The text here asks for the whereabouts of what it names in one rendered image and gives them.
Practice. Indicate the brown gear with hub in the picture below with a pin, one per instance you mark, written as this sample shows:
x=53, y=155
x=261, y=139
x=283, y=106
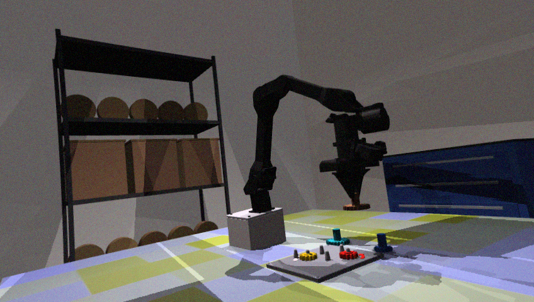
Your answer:
x=356, y=206

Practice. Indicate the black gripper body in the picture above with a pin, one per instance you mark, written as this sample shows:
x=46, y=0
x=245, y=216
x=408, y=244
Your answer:
x=343, y=162

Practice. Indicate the yellow gear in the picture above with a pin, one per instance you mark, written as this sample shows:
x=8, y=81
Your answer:
x=306, y=257

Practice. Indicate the red gear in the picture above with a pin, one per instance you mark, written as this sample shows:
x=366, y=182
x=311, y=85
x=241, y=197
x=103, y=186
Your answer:
x=348, y=255

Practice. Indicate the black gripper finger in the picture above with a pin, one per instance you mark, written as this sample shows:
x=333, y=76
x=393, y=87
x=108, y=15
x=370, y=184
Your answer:
x=358, y=179
x=346, y=178

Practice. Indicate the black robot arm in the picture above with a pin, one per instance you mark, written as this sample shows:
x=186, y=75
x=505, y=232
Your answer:
x=266, y=98

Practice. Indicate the teal gear with central post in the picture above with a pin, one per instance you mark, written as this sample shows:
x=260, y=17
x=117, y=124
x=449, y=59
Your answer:
x=337, y=240

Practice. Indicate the blue gear with hub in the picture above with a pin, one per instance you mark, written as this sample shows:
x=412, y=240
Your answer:
x=382, y=244

